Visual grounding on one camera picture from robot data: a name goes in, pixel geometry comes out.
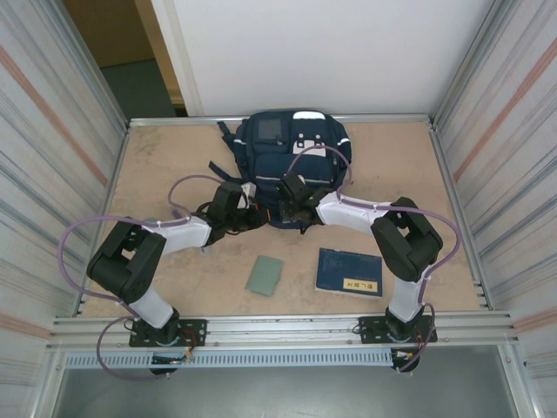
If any white door frame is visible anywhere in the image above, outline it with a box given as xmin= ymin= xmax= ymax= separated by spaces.
xmin=150 ymin=0 xmax=205 ymax=118

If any corrugated translucent side panel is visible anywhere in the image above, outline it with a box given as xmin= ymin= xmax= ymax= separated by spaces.
xmin=0 ymin=0 xmax=130 ymax=418
xmin=434 ymin=0 xmax=557 ymax=418

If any right side aluminium table rail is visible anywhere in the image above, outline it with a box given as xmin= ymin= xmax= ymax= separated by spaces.
xmin=428 ymin=121 xmax=493 ymax=311

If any navy blue backpack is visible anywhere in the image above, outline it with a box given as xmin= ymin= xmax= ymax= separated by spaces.
xmin=207 ymin=110 xmax=354 ymax=232

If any thin aluminium table edge rail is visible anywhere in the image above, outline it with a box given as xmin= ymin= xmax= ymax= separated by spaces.
xmin=127 ymin=113 xmax=436 ymax=129

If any tan wooden door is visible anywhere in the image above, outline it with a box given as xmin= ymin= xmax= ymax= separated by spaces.
xmin=63 ymin=0 xmax=186 ymax=105

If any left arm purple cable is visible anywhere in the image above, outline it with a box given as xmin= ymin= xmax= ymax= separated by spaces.
xmin=58 ymin=173 xmax=225 ymax=382

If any slotted grey cable duct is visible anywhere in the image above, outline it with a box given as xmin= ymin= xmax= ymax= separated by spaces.
xmin=63 ymin=349 xmax=395 ymax=370

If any left side aluminium table rail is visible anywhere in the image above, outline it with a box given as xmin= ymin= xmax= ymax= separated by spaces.
xmin=77 ymin=124 xmax=131 ymax=317

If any green fabric pouch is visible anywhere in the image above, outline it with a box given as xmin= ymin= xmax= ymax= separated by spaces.
xmin=244 ymin=255 xmax=283 ymax=298

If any blue hardcover book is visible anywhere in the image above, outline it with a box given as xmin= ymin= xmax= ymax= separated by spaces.
xmin=314 ymin=247 xmax=384 ymax=300

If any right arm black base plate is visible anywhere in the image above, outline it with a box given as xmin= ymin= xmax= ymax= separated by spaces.
xmin=357 ymin=315 xmax=436 ymax=345

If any wide aluminium base rail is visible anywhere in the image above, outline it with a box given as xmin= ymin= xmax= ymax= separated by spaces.
xmin=45 ymin=309 xmax=521 ymax=352

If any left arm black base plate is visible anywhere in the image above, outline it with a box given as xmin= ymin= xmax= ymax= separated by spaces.
xmin=129 ymin=319 xmax=208 ymax=348

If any small wired circuit board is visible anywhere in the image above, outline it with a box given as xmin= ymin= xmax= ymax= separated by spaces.
xmin=151 ymin=353 xmax=196 ymax=366

